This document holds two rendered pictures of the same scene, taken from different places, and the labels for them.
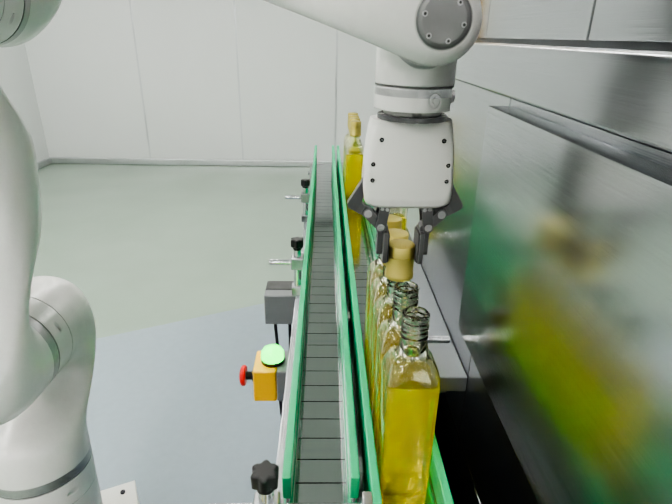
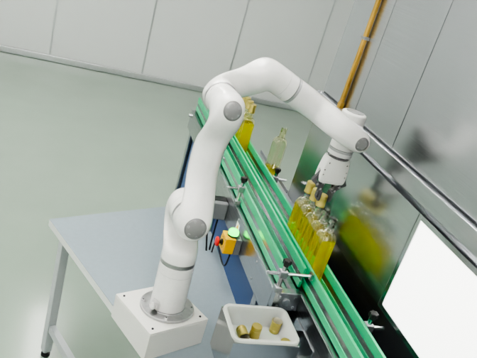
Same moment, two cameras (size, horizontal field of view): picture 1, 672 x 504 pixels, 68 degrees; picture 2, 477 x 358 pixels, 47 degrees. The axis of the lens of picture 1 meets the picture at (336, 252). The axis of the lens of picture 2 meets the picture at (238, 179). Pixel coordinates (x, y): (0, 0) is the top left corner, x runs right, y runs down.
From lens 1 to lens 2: 142 cm
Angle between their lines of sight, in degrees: 17
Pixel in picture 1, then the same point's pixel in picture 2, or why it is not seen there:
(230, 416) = not seen: hidden behind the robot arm
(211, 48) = not seen: outside the picture
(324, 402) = not seen: hidden behind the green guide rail
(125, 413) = (128, 258)
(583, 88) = (389, 165)
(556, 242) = (376, 203)
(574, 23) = (388, 140)
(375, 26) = (346, 143)
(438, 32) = (360, 147)
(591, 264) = (385, 210)
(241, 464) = (201, 286)
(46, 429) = (192, 246)
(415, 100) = (343, 155)
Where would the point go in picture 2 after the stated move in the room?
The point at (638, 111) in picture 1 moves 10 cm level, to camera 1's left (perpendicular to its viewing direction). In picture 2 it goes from (401, 178) to (373, 173)
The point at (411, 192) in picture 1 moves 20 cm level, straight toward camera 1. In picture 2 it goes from (333, 180) to (347, 207)
